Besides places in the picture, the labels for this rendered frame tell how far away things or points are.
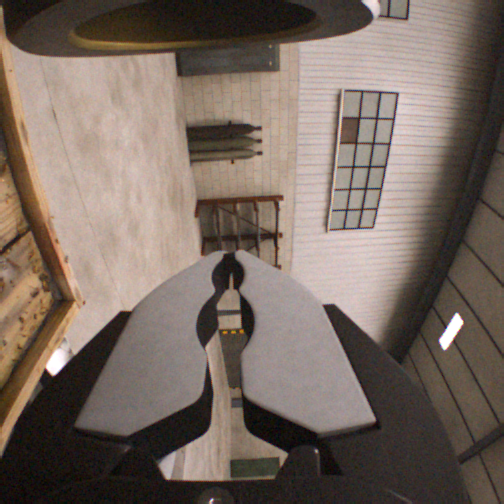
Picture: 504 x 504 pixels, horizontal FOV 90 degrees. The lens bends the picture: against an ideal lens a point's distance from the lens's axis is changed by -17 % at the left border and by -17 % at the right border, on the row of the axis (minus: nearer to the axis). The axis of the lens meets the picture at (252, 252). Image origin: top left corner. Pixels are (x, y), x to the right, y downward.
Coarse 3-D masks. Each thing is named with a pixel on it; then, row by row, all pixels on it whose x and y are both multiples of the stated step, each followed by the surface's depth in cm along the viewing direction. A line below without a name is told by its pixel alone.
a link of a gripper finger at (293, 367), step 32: (256, 288) 9; (288, 288) 9; (256, 320) 8; (288, 320) 8; (320, 320) 8; (256, 352) 7; (288, 352) 7; (320, 352) 7; (256, 384) 6; (288, 384) 6; (320, 384) 6; (352, 384) 6; (256, 416) 6; (288, 416) 6; (320, 416) 6; (352, 416) 6; (288, 448) 6
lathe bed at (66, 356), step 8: (64, 336) 32; (64, 344) 32; (56, 352) 30; (64, 352) 32; (72, 352) 33; (56, 360) 30; (64, 360) 32; (48, 368) 28; (56, 368) 30; (48, 376) 29; (40, 384) 29; (32, 392) 28; (32, 400) 27; (24, 408) 24; (16, 424) 24; (8, 440) 23; (0, 456) 21
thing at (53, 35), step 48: (0, 0) 3; (48, 0) 3; (96, 0) 3; (144, 0) 3; (192, 0) 7; (240, 0) 7; (288, 0) 4; (336, 0) 4; (48, 48) 5; (96, 48) 6; (144, 48) 7; (192, 48) 8
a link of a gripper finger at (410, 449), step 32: (352, 320) 8; (352, 352) 7; (384, 352) 7; (384, 384) 6; (416, 384) 6; (384, 416) 5; (416, 416) 5; (320, 448) 5; (352, 448) 5; (384, 448) 5; (416, 448) 5; (448, 448) 5; (384, 480) 4; (416, 480) 4; (448, 480) 4
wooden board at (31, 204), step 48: (0, 48) 17; (0, 96) 19; (0, 144) 21; (0, 192) 21; (0, 240) 21; (48, 240) 26; (0, 288) 21; (0, 336) 20; (48, 336) 25; (0, 384) 19; (0, 432) 16
